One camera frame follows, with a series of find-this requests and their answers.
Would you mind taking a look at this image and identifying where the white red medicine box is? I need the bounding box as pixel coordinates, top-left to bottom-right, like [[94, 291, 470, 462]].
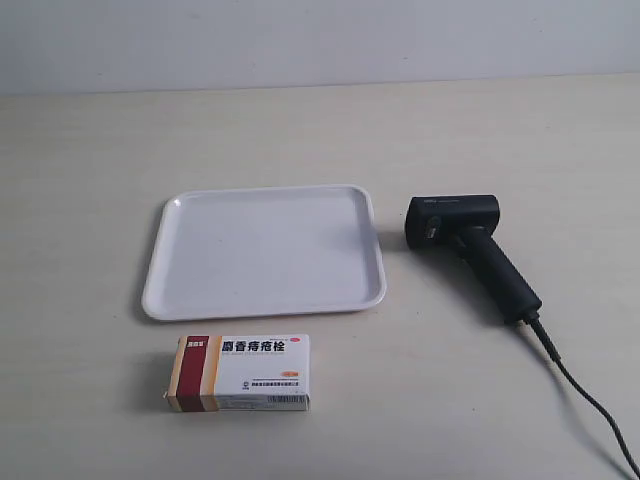
[[164, 334, 311, 412]]

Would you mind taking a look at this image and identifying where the black handheld barcode scanner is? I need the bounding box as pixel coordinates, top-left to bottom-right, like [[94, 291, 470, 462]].
[[404, 195, 542, 324]]

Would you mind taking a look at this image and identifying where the white plastic tray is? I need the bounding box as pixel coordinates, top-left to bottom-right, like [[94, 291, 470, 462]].
[[141, 184, 387, 322]]

